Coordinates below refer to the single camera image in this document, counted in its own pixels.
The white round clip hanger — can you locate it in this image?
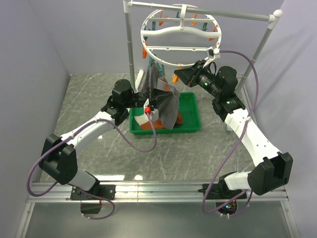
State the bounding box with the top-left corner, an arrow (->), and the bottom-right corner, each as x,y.
140,4 -> 222,67

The white grey drying rack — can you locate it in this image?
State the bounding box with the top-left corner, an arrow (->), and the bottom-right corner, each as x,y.
123,0 -> 283,92

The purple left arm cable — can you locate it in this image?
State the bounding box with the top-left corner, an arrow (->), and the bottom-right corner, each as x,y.
26,110 -> 158,220

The grey striped boxer underwear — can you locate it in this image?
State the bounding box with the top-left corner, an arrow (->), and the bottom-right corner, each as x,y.
139,64 -> 180,129

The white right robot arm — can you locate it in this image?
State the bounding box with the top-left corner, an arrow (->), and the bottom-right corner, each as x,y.
174,60 -> 293,198

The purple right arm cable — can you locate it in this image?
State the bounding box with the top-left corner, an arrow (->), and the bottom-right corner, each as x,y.
202,51 -> 259,214

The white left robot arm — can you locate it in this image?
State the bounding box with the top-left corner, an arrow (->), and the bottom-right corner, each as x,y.
39,79 -> 172,199

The orange white underwear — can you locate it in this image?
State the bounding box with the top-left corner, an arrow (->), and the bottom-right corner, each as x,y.
134,113 -> 183,130

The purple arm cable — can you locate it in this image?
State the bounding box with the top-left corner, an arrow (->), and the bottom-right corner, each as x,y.
202,51 -> 259,214
26,110 -> 158,220

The orange clothes peg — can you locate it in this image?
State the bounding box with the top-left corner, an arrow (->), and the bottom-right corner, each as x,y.
172,74 -> 179,83
159,10 -> 168,26
142,48 -> 147,59

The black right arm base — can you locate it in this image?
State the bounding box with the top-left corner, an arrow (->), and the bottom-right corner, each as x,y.
207,172 -> 242,200

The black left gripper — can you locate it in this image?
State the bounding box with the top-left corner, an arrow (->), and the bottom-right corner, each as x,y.
124,86 -> 172,109

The green plastic tray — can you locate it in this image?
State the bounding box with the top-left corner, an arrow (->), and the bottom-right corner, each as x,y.
129,92 -> 201,135

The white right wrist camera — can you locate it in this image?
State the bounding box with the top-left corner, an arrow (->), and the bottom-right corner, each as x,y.
203,47 -> 220,68

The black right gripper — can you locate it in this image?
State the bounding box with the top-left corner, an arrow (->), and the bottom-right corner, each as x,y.
174,60 -> 221,98

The aluminium mounting rail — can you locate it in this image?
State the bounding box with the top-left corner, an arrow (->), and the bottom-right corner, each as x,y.
27,180 -> 289,203

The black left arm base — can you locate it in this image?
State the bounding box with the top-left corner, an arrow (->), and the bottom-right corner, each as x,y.
70,184 -> 116,200

